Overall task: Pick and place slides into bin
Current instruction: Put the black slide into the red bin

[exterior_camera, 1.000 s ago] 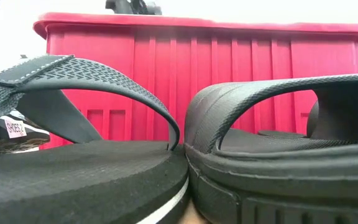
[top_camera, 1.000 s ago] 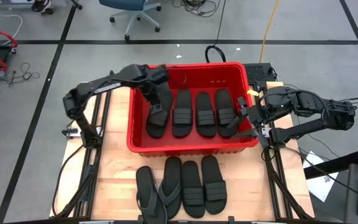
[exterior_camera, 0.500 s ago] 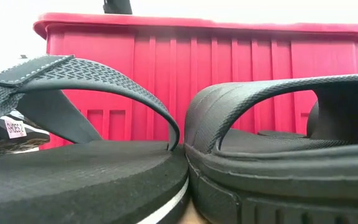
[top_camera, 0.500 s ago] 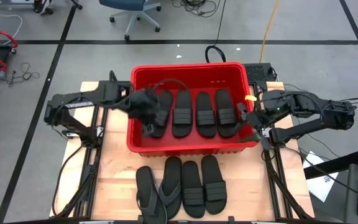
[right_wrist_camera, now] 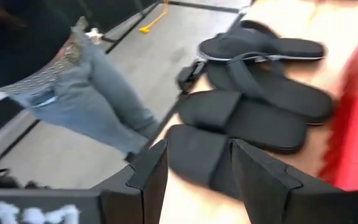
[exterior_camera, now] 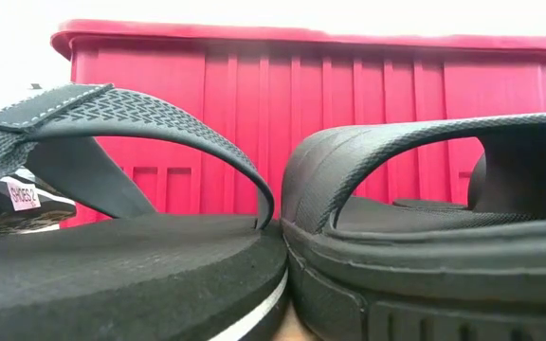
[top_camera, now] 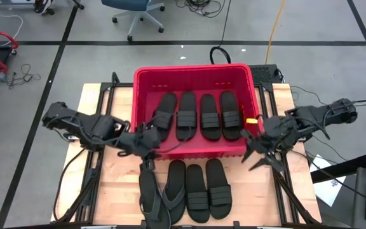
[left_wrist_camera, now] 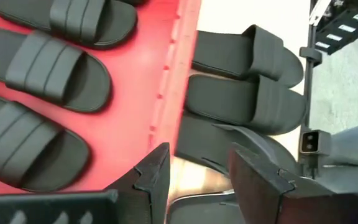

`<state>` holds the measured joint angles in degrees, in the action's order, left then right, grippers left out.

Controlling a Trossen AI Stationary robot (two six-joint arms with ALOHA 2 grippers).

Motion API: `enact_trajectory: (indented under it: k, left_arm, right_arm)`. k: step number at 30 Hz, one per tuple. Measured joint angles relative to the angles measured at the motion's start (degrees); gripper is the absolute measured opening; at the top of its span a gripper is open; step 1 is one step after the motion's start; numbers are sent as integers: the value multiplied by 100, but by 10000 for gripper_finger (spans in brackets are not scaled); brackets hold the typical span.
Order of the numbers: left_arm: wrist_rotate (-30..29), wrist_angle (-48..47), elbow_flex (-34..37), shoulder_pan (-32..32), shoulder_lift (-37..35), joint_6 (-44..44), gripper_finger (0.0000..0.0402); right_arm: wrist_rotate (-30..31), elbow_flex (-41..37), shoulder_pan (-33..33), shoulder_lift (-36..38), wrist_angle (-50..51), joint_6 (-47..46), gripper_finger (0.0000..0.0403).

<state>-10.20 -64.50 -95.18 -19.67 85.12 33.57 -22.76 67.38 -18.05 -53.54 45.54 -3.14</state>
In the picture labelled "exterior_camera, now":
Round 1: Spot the black slide sandal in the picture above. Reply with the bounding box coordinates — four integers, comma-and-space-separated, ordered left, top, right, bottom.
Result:
280, 111, 546, 341

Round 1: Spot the black flip-flop sandal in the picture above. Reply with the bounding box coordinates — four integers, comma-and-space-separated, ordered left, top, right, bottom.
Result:
0, 82, 289, 341

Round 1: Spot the black flip-flop with label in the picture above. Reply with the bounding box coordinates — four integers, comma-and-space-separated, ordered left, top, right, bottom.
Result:
0, 86, 78, 237

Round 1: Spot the red plastic bin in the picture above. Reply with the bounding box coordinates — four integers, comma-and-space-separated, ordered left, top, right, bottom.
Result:
49, 18, 546, 229

